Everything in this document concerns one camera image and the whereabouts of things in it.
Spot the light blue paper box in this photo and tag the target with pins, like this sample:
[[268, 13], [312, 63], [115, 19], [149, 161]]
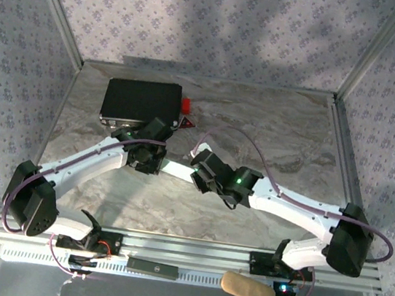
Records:
[[179, 170]]

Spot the tan oblong sponge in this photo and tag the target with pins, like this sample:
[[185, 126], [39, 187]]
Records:
[[247, 289]]

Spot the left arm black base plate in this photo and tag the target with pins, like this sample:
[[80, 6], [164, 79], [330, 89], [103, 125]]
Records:
[[110, 244]]

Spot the circuit board with blue light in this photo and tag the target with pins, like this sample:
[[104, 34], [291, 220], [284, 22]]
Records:
[[284, 290]]

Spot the aluminium corner post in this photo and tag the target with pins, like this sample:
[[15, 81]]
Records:
[[377, 48], [55, 6]]

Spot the black hard case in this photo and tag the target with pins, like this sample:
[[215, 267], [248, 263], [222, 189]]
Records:
[[141, 101]]

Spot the red cube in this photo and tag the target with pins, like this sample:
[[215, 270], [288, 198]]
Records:
[[186, 104]]

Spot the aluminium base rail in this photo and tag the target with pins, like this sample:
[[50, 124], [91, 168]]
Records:
[[187, 249]]

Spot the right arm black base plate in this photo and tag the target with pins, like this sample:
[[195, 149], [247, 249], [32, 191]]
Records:
[[260, 263]]

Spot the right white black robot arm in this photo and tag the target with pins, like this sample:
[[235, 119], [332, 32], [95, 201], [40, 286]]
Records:
[[313, 216]]

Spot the black rectangular device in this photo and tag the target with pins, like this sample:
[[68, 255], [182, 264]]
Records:
[[153, 268]]

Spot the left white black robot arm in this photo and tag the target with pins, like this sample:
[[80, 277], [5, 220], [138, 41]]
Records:
[[76, 171]]

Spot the aluminium side rail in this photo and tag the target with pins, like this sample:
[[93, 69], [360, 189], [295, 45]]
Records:
[[343, 157]]

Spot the black red triangular tag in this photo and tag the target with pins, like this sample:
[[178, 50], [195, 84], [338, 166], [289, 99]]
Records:
[[185, 121]]

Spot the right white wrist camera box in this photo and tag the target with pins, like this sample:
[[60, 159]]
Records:
[[199, 150]]

